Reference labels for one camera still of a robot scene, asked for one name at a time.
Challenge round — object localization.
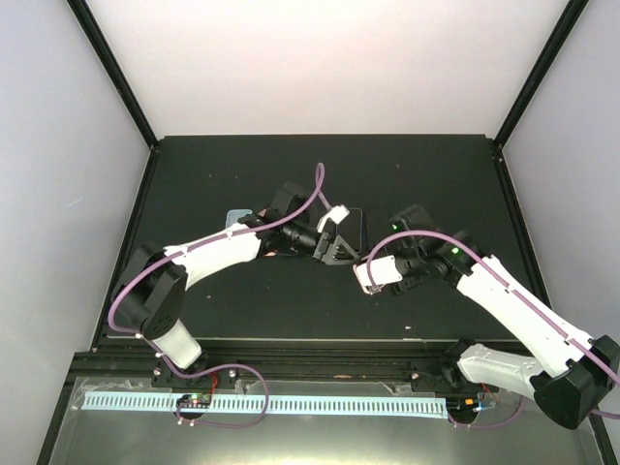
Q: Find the pink cased phone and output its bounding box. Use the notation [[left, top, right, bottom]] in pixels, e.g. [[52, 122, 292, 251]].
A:
[[354, 268, 383, 295], [337, 208, 366, 250]]

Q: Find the blue phone case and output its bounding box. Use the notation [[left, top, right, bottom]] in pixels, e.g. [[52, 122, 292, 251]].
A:
[[225, 208, 253, 229]]

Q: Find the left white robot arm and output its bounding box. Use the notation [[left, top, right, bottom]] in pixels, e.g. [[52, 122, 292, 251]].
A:
[[108, 183, 365, 387]]

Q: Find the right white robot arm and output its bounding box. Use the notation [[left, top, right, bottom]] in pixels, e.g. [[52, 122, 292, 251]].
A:
[[385, 204, 619, 429]]

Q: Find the right small circuit board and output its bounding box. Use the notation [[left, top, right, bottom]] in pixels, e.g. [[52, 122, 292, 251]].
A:
[[446, 397, 488, 414]]

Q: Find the small circuit board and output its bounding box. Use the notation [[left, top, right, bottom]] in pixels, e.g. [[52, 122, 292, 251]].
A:
[[446, 397, 488, 414], [175, 393, 212, 410]]

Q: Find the left small circuit board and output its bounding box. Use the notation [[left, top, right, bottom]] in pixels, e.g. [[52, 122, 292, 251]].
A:
[[175, 393, 212, 410]]

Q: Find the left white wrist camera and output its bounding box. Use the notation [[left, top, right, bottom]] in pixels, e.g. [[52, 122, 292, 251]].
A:
[[317, 204, 350, 233]]

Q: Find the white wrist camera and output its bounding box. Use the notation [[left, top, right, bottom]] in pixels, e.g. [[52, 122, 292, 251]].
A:
[[317, 204, 350, 233], [353, 256, 401, 287]]

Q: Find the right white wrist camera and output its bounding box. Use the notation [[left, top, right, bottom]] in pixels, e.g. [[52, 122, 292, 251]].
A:
[[353, 256, 401, 287]]

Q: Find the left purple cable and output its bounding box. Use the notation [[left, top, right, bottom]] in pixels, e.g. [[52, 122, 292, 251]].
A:
[[107, 162, 335, 382]]

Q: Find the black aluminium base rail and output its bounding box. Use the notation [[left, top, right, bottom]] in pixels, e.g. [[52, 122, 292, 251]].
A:
[[72, 339, 479, 392]]

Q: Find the left black frame post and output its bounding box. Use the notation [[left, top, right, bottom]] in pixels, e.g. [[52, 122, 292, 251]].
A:
[[66, 0, 160, 153]]

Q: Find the black frame post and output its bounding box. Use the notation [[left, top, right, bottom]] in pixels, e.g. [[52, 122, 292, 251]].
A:
[[66, 0, 160, 153], [492, 0, 589, 163]]

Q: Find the white slotted cable duct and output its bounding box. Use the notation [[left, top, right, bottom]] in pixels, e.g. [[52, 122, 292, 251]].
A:
[[81, 391, 449, 419]]

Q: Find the right black frame post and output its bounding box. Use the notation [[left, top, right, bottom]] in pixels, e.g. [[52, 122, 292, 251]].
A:
[[492, 0, 589, 163]]

